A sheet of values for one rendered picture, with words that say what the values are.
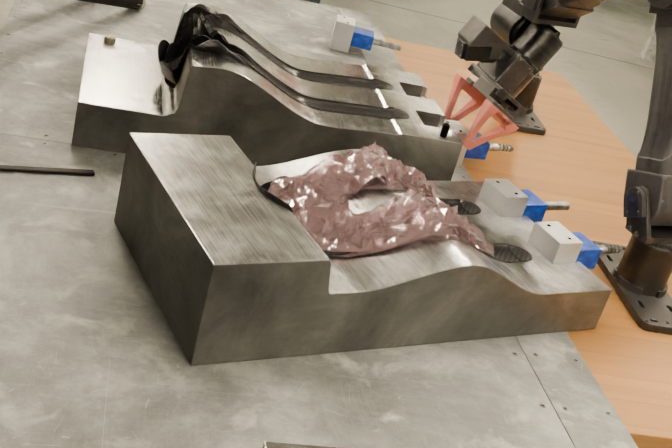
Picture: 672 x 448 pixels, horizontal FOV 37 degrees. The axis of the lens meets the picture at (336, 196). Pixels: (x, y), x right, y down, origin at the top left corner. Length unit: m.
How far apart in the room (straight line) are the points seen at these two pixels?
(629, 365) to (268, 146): 0.52
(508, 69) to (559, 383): 0.55
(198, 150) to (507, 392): 0.41
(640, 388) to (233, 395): 0.46
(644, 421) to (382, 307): 0.30
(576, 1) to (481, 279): 0.53
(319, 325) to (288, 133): 0.39
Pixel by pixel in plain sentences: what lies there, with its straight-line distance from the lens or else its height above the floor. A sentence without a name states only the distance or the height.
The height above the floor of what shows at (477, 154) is 0.82.
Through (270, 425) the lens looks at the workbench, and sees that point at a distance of 0.89.
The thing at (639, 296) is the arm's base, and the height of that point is 0.81.
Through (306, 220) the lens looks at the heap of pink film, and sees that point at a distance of 1.02.
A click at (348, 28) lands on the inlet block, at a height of 0.85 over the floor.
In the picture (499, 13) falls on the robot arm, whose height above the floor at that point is 1.01.
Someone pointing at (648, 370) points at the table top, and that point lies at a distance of 1.18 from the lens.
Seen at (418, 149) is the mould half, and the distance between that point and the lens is 1.33.
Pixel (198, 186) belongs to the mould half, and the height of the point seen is 0.91.
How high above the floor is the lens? 1.35
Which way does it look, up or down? 25 degrees down
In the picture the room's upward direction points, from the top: 16 degrees clockwise
